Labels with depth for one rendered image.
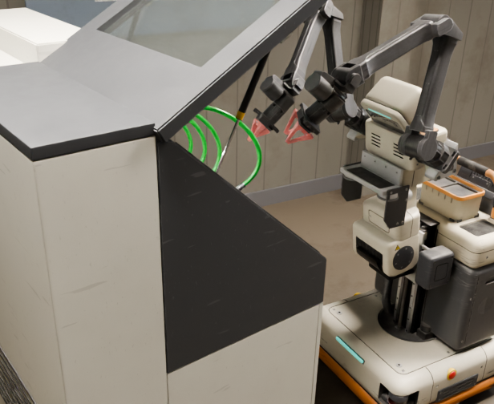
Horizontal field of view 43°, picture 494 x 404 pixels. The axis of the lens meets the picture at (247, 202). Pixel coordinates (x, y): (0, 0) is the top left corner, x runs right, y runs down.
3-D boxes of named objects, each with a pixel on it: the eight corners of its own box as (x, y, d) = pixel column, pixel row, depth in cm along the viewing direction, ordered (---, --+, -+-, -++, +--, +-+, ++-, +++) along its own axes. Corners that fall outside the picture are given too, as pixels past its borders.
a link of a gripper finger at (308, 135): (279, 139, 180) (304, 119, 176) (277, 127, 186) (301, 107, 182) (294, 153, 183) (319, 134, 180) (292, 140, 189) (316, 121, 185)
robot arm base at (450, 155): (461, 152, 206) (435, 141, 216) (449, 141, 202) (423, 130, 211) (446, 175, 207) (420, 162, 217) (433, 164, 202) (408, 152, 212)
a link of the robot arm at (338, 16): (346, 4, 239) (325, 13, 246) (324, -4, 229) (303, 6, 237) (358, 119, 235) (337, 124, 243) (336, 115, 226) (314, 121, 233)
